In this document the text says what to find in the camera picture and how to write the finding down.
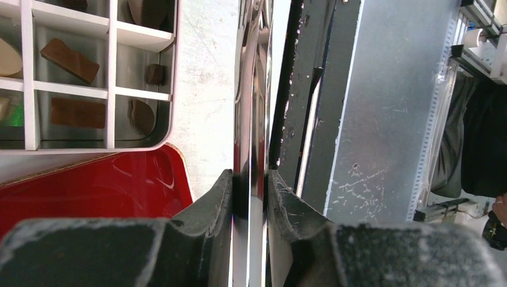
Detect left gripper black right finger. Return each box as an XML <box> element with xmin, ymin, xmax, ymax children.
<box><xmin>267</xmin><ymin>170</ymin><xmax>505</xmax><ymax>286</ymax></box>

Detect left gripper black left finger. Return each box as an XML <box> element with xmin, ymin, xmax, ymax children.
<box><xmin>1</xmin><ymin>169</ymin><xmax>233</xmax><ymax>286</ymax></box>

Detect red plastic tray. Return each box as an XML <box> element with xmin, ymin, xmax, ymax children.
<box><xmin>1</xmin><ymin>143</ymin><xmax>194</xmax><ymax>236</ymax></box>

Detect white divided chocolate box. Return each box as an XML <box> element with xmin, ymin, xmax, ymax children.
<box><xmin>1</xmin><ymin>1</ymin><xmax>181</xmax><ymax>155</ymax></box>

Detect silver metal tongs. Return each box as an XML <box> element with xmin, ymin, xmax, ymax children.
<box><xmin>232</xmin><ymin>0</ymin><xmax>273</xmax><ymax>286</ymax></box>

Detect dark chocolate piece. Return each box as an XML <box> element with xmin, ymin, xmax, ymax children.
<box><xmin>128</xmin><ymin>99</ymin><xmax>155</xmax><ymax>136</ymax></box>
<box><xmin>50</xmin><ymin>97</ymin><xmax>106</xmax><ymax>129</ymax></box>
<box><xmin>145</xmin><ymin>63</ymin><xmax>165</xmax><ymax>86</ymax></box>

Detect dark square chocolate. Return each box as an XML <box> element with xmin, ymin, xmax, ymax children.
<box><xmin>128</xmin><ymin>0</ymin><xmax>169</xmax><ymax>29</ymax></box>
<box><xmin>40</xmin><ymin>38</ymin><xmax>100</xmax><ymax>85</ymax></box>

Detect white oval chocolate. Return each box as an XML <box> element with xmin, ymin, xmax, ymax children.
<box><xmin>1</xmin><ymin>38</ymin><xmax>23</xmax><ymax>78</ymax></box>

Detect person in dark clothes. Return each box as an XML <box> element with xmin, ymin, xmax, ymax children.
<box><xmin>430</xmin><ymin>74</ymin><xmax>506</xmax><ymax>251</ymax></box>

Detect grey cable duct strip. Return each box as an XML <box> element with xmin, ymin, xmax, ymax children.
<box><xmin>405</xmin><ymin>12</ymin><xmax>467</xmax><ymax>222</ymax></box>

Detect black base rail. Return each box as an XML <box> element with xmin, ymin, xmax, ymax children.
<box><xmin>268</xmin><ymin>1</ymin><xmax>364</xmax><ymax>212</ymax></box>

